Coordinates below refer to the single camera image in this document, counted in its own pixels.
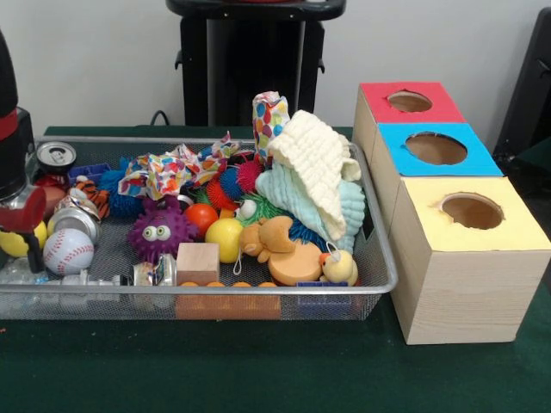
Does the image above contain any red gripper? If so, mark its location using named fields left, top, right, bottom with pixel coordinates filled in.
left=0, top=187, right=48, bottom=274

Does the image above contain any crushed clear plastic bottle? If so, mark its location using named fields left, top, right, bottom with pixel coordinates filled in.
left=53, top=269, right=132, bottom=293

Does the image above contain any multicolour polka dot cloth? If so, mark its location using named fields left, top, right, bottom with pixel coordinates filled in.
left=119, top=132, right=244, bottom=200
left=253, top=91, right=292, bottom=164

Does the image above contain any cream knit cloth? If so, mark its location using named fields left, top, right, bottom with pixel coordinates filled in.
left=269, top=109, right=362, bottom=240

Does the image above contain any shallow clear mesh bin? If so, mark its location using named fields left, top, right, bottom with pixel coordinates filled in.
left=0, top=136, right=399, bottom=321

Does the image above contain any wooden box with three holes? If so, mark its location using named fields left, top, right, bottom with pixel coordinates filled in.
left=353, top=82, right=551, bottom=345

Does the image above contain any white baseball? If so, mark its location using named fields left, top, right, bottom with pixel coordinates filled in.
left=43, top=228, right=96, bottom=276

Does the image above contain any upright dark soda can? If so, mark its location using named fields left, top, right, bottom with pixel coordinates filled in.
left=36, top=142, right=77, bottom=176

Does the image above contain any purple googly-eyed monster toy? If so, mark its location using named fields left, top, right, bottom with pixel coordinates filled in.
left=129, top=196, right=200, bottom=264

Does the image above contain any wooden cube block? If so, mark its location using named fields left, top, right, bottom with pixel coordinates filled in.
left=176, top=243, right=221, bottom=286

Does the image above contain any small yellow ball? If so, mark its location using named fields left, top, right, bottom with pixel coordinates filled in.
left=205, top=218, right=245, bottom=263

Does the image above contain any orange foam duck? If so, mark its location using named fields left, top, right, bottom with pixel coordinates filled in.
left=239, top=215, right=324, bottom=286

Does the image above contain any mint green cloth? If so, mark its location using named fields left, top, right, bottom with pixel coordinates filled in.
left=256, top=163, right=367, bottom=252

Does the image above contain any small yellow rubber duck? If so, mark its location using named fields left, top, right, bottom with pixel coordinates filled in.
left=319, top=243, right=359, bottom=286

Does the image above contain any black chair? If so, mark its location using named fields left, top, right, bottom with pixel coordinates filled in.
left=499, top=9, right=551, bottom=169

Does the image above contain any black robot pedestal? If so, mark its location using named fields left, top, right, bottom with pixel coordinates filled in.
left=166, top=0, right=347, bottom=128

